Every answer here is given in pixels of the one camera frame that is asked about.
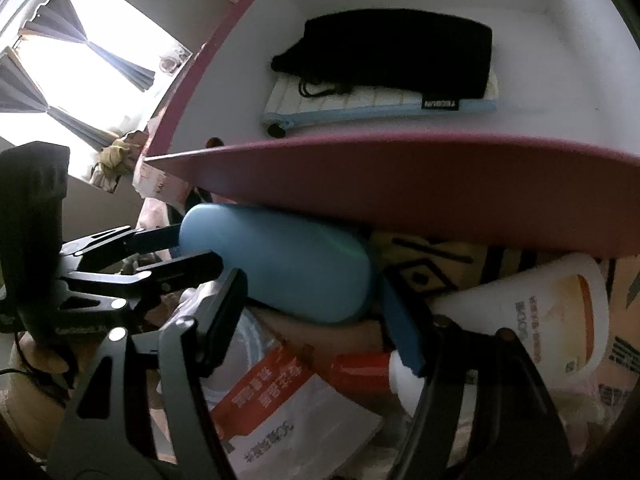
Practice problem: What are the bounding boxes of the black drawstring pouch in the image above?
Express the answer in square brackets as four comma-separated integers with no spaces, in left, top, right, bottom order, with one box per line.
[270,8,493,111]

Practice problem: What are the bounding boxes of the window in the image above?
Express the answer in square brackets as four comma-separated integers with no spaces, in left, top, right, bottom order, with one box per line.
[0,0,196,141]

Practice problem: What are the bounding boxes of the white capped lotion tube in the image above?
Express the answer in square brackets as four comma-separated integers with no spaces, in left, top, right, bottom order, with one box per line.
[330,350,427,417]

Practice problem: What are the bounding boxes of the blue glasses case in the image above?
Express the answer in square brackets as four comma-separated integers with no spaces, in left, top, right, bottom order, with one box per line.
[179,203,376,325]

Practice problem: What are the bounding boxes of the pink cardboard box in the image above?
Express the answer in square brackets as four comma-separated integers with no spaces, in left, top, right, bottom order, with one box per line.
[142,0,640,258]

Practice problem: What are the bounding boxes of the orange white paper packet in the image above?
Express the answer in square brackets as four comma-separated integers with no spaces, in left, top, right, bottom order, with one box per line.
[210,347,383,478]

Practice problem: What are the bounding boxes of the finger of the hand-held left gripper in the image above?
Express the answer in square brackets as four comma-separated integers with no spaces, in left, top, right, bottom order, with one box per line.
[60,224,183,273]
[62,251,226,323]

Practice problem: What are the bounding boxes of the crumpled clear plastic wrap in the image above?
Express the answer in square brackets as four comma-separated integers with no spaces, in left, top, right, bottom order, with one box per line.
[200,307,283,396]

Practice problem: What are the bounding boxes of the peach patterned blanket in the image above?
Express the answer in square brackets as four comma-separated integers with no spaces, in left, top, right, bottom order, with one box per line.
[370,230,640,411]

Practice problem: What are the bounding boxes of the black cable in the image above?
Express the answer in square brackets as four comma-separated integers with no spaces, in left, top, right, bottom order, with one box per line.
[0,330,76,406]

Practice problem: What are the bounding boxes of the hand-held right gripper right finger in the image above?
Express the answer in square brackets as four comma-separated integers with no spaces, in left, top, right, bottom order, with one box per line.
[379,272,573,480]

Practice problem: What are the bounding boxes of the grey curtain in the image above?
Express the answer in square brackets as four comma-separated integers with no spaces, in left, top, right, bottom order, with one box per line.
[25,0,156,91]
[0,45,121,148]

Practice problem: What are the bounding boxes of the yellowish crumpled cloth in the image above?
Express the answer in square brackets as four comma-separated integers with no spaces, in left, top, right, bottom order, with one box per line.
[90,130,151,193]

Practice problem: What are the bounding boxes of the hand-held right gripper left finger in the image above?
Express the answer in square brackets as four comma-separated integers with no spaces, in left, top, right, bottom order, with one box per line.
[47,267,249,480]

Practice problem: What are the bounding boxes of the striped white zipper pouch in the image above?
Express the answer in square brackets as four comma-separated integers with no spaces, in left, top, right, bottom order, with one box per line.
[262,72,500,138]

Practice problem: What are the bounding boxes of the person's left hand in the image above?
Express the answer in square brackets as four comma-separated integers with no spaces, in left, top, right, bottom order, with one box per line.
[10,332,76,386]

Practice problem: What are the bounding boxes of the white bottle with orange label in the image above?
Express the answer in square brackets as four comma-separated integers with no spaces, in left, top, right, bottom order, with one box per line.
[430,252,611,376]

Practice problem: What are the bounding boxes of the orange white tissue pack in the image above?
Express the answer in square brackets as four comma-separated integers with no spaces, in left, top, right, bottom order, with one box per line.
[135,157,196,221]

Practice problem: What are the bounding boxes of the small windowsill ornament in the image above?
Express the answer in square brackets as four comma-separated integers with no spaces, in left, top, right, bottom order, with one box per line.
[160,45,193,73]

